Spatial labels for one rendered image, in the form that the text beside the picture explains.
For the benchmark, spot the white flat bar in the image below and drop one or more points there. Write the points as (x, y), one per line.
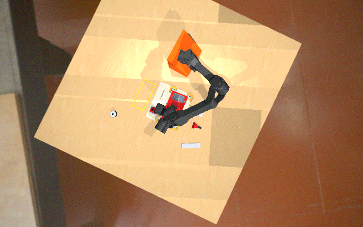
(190, 145)

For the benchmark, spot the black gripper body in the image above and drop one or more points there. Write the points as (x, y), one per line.
(159, 109)

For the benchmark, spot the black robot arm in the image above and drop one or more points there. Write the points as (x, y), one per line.
(172, 117)

